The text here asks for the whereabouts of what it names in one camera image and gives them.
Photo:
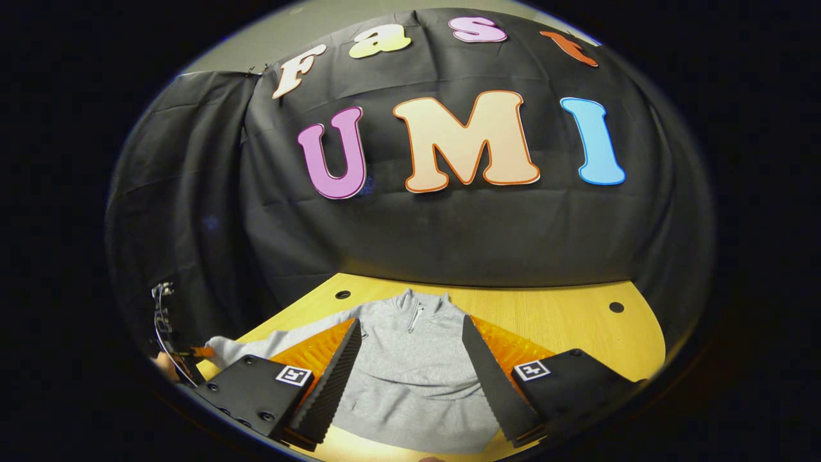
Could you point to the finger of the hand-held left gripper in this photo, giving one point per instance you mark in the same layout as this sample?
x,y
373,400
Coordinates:
x,y
199,352

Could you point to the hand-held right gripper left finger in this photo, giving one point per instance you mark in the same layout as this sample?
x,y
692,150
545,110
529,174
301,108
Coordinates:
x,y
330,385

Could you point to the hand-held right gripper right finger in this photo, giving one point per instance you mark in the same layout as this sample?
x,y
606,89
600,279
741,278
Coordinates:
x,y
494,382

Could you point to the grey zip sweater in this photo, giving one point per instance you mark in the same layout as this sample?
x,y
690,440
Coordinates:
x,y
417,378

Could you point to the black backdrop cloth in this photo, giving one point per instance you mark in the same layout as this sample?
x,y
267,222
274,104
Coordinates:
x,y
449,231

